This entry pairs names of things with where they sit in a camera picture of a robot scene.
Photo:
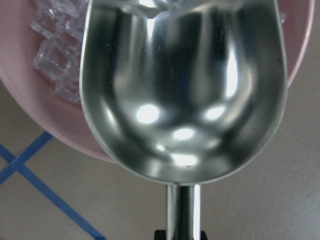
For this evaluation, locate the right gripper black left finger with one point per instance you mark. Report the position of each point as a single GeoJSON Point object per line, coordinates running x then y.
{"type": "Point", "coordinates": [160, 234]}

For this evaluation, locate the clear fake ice cubes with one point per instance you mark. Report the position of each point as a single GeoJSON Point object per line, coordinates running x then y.
{"type": "Point", "coordinates": [62, 24]}

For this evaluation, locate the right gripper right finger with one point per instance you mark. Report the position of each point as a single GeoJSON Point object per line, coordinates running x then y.
{"type": "Point", "coordinates": [203, 235]}

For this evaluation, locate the pink bowl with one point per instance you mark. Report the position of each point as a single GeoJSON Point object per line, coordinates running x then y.
{"type": "Point", "coordinates": [19, 45]}

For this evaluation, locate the metal ice scoop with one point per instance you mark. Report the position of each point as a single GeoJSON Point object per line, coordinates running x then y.
{"type": "Point", "coordinates": [193, 106]}

